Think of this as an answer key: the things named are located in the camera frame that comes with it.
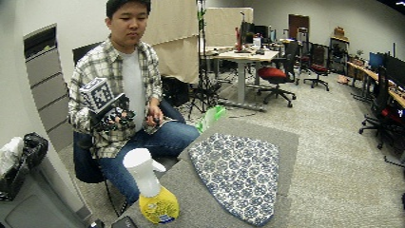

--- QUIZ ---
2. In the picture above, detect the white marker cube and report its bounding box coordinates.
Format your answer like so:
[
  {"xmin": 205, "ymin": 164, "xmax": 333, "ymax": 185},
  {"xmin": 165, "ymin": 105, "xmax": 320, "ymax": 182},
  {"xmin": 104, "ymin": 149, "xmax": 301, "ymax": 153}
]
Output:
[{"xmin": 79, "ymin": 77, "xmax": 116, "ymax": 115}]

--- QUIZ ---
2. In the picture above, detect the green and white cloth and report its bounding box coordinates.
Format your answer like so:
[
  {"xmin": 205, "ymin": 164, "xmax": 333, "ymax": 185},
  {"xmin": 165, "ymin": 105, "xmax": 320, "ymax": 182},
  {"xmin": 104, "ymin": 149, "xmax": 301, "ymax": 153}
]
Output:
[{"xmin": 195, "ymin": 104, "xmax": 228, "ymax": 134}]

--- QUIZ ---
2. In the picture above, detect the the person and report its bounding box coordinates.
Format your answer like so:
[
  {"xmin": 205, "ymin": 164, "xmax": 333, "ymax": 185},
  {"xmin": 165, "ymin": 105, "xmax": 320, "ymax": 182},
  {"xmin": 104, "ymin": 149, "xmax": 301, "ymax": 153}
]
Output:
[{"xmin": 67, "ymin": 0, "xmax": 201, "ymax": 206}]

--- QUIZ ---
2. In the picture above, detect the black tripod stand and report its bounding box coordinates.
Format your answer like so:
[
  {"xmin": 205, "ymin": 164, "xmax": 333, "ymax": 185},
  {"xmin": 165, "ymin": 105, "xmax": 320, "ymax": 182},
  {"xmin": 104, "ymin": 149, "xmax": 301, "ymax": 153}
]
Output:
[{"xmin": 187, "ymin": 0, "xmax": 225, "ymax": 120}]

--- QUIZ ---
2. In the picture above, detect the yellow spray bottle white nozzle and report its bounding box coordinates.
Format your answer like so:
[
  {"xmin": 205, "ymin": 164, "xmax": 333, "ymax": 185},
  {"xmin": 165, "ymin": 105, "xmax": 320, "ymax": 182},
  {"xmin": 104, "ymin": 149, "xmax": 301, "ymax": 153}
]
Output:
[{"xmin": 121, "ymin": 147, "xmax": 181, "ymax": 225}]

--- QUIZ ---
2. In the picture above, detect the black bag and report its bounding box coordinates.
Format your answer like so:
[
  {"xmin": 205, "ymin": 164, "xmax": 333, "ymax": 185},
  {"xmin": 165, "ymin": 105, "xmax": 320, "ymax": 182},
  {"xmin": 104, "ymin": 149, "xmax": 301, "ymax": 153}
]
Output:
[{"xmin": 0, "ymin": 132, "xmax": 50, "ymax": 201}]

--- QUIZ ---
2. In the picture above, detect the blue patterned ironing board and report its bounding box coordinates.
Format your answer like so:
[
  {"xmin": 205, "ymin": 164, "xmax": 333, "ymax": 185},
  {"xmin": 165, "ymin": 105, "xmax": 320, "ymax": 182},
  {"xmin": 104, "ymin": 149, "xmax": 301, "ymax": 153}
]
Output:
[{"xmin": 188, "ymin": 132, "xmax": 281, "ymax": 228}]

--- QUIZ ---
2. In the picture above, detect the beige partition screen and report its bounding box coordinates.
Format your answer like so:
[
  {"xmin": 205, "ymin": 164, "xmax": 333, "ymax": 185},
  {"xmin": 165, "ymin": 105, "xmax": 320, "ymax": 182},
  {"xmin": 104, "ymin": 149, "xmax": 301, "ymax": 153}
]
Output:
[{"xmin": 140, "ymin": 0, "xmax": 256, "ymax": 85}]

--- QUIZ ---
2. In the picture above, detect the white plastic bag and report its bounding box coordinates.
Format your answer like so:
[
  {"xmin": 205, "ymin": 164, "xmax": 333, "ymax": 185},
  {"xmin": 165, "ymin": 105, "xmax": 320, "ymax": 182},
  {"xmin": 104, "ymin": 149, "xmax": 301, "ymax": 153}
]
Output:
[{"xmin": 0, "ymin": 136, "xmax": 26, "ymax": 179}]

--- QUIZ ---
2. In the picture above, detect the light wood standing desk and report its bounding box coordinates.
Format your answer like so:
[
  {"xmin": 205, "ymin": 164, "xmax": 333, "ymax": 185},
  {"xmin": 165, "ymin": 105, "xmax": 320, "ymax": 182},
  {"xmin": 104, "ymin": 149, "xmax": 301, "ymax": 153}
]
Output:
[{"xmin": 204, "ymin": 47, "xmax": 281, "ymax": 112}]

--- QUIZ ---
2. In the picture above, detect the red seat office chair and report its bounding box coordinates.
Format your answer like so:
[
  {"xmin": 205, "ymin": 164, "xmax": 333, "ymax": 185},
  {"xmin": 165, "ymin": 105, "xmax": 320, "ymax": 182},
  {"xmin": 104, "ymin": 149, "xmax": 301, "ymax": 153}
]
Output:
[
  {"xmin": 301, "ymin": 43, "xmax": 332, "ymax": 92},
  {"xmin": 256, "ymin": 41, "xmax": 301, "ymax": 108}
]

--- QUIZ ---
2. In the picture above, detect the small black device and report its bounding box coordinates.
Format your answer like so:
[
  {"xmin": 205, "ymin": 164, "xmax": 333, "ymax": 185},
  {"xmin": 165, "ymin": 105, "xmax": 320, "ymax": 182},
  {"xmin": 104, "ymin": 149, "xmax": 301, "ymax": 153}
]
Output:
[{"xmin": 111, "ymin": 216, "xmax": 140, "ymax": 228}]

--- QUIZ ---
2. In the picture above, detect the grey cabinet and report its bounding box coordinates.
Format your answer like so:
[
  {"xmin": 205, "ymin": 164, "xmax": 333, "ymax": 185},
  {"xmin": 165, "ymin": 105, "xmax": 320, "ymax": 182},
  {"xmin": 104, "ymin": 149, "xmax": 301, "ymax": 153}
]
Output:
[{"xmin": 0, "ymin": 155, "xmax": 92, "ymax": 228}]

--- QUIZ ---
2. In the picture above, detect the black computer monitor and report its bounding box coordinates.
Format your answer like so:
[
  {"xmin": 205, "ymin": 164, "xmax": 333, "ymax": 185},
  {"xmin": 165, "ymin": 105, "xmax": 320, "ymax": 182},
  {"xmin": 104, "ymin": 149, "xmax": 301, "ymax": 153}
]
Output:
[
  {"xmin": 239, "ymin": 20, "xmax": 257, "ymax": 46},
  {"xmin": 381, "ymin": 54, "xmax": 405, "ymax": 89}
]

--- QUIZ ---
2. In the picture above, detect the brown door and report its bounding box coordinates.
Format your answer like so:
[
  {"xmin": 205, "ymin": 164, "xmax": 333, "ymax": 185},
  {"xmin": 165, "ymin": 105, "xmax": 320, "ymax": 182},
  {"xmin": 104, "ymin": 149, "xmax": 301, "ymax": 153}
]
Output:
[{"xmin": 288, "ymin": 13, "xmax": 312, "ymax": 41}]

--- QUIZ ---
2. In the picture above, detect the black shelf unit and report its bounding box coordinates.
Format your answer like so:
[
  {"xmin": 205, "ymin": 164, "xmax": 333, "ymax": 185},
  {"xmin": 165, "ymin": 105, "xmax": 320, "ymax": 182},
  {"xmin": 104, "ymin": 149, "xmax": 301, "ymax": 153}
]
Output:
[{"xmin": 328, "ymin": 36, "xmax": 351, "ymax": 76}]

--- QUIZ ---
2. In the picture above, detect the long wooden desk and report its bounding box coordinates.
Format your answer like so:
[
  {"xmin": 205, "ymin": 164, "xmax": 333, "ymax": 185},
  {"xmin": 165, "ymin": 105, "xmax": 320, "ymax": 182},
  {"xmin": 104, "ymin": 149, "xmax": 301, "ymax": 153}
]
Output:
[{"xmin": 345, "ymin": 60, "xmax": 405, "ymax": 108}]

